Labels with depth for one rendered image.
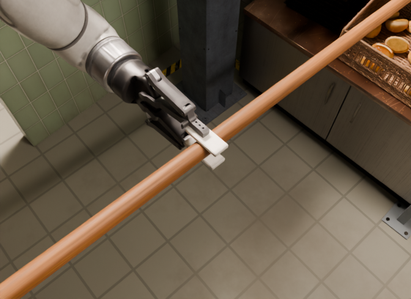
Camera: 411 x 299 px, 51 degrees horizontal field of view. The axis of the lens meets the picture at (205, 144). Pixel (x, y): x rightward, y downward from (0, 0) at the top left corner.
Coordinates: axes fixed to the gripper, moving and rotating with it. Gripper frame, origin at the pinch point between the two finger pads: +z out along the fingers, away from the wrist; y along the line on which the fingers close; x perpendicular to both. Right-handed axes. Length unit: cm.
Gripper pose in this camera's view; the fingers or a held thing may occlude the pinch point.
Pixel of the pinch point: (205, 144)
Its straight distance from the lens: 70.6
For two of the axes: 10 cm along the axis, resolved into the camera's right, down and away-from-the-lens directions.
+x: -7.0, 5.3, -4.8
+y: -1.1, 5.9, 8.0
